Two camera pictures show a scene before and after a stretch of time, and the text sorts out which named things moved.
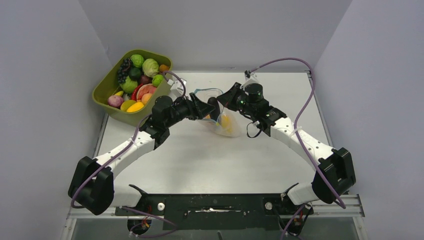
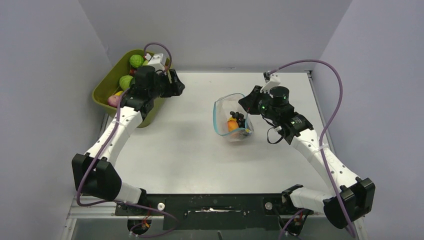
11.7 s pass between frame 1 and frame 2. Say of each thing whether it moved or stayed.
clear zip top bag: moved
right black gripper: moved
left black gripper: moved
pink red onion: stayed
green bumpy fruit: stayed
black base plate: stayed
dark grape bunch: moved
